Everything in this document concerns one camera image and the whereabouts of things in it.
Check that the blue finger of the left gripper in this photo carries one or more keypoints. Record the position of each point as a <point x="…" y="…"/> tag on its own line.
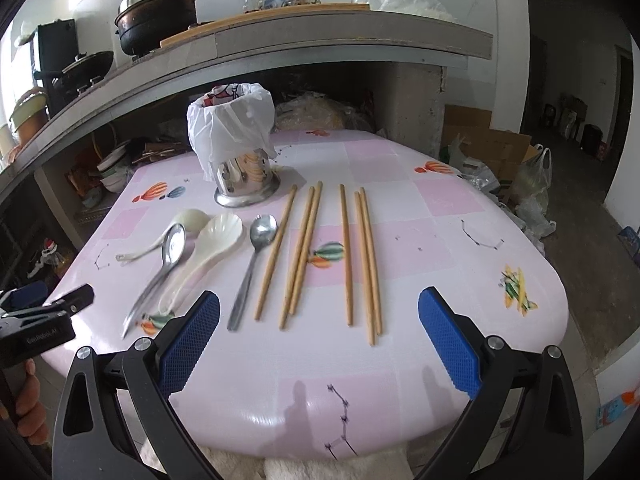
<point x="73" y="302"/>
<point x="25" y="297"/>

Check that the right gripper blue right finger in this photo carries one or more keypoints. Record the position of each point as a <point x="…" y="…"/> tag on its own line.
<point x="457" y="354"/>

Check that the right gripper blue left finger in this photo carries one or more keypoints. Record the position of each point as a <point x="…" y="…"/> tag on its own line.
<point x="183" y="340"/>

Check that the wooden chopstick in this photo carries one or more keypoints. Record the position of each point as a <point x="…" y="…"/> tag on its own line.
<point x="302" y="260"/>
<point x="294" y="263"/>
<point x="373" y="266"/>
<point x="364" y="257"/>
<point x="276" y="245"/>
<point x="347" y="256"/>

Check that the steel spoon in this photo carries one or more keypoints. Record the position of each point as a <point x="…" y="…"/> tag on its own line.
<point x="263" y="231"/>
<point x="171" y="251"/>

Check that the white shell-shaped ceramic spoon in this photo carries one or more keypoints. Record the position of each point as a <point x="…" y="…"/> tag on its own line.
<point x="218" y="237"/>

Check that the grey-green ceramic ladle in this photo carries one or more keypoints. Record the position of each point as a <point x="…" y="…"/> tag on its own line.
<point x="193" y="221"/>

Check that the left hand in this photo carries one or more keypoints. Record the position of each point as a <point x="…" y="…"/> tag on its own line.
<point x="31" y="415"/>

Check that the stacked white bowls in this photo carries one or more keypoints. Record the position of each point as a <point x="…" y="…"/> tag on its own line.
<point x="116" y="170"/>

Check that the plastic bags on floor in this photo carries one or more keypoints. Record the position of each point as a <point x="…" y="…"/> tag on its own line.
<point x="526" y="201"/>

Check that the steel utensil holder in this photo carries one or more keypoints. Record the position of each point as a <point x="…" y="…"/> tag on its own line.
<point x="245" y="180"/>

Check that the brown and cream ceramic pot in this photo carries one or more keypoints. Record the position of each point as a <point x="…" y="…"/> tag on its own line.
<point x="30" y="114"/>

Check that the cardboard box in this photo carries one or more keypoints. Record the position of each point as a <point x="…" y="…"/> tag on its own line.
<point x="502" y="151"/>

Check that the white plastic bag liner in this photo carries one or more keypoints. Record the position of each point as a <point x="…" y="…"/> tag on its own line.
<point x="229" y="121"/>

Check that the black wok with lid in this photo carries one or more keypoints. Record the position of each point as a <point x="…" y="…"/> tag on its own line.
<point x="84" y="72"/>

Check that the black splash guard panel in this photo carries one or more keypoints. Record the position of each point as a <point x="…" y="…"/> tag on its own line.
<point x="55" y="46"/>

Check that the yellow bagged goods under counter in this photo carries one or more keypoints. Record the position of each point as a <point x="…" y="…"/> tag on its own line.
<point x="314" y="110"/>

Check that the wooden cutting board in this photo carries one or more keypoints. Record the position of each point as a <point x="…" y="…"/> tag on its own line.
<point x="262" y="16"/>

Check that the large black cooking pot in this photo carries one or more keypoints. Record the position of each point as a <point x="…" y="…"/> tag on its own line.
<point x="141" y="25"/>

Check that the clear sauce bottle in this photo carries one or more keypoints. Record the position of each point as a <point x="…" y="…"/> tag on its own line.
<point x="249" y="6"/>

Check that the clear plastic bag on counter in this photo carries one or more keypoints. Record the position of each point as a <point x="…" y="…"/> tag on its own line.
<point x="425" y="8"/>

